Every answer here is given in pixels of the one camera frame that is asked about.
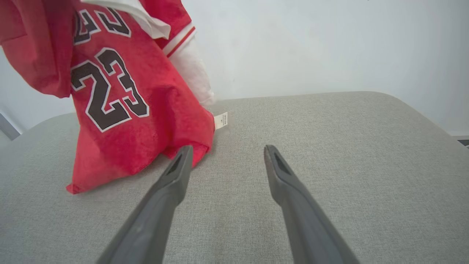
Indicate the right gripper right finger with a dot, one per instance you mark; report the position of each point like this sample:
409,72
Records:
304,220

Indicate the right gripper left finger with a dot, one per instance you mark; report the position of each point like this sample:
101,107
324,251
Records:
161,209

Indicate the red jersey shirt white sleeves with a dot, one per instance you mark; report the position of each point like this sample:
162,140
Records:
165,110

